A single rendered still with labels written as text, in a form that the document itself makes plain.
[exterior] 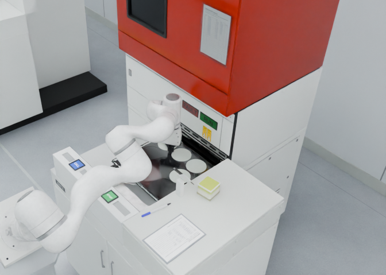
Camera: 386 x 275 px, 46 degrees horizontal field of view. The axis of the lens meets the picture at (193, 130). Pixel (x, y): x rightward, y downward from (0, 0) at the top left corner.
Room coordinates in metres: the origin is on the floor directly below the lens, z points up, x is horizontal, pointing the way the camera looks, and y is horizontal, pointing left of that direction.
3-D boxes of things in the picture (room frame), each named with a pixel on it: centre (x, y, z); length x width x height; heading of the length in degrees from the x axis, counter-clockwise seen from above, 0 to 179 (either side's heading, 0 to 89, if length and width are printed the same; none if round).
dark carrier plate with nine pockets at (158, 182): (1.64, 0.12, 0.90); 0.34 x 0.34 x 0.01; 45
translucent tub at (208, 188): (1.40, -0.08, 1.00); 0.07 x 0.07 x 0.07; 54
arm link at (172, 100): (1.73, 0.11, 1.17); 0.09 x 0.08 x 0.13; 88
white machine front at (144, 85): (1.94, 0.10, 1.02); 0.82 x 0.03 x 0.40; 45
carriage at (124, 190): (1.44, 0.30, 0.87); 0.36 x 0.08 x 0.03; 45
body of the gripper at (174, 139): (1.73, 0.10, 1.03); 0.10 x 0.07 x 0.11; 79
